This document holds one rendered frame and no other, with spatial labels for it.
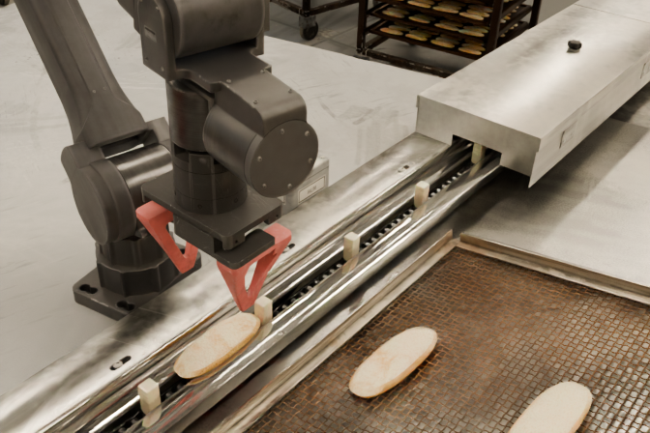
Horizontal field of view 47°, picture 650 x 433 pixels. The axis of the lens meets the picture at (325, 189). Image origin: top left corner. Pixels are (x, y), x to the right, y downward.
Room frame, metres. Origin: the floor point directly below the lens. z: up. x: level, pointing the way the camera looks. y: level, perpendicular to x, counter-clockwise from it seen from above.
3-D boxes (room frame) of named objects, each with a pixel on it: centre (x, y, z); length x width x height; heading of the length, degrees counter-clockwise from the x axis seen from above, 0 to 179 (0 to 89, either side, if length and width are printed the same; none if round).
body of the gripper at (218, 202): (0.50, 0.09, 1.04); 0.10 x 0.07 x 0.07; 52
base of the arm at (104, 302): (0.62, 0.20, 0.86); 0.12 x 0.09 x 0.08; 153
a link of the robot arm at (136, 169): (0.61, 0.18, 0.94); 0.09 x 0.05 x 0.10; 41
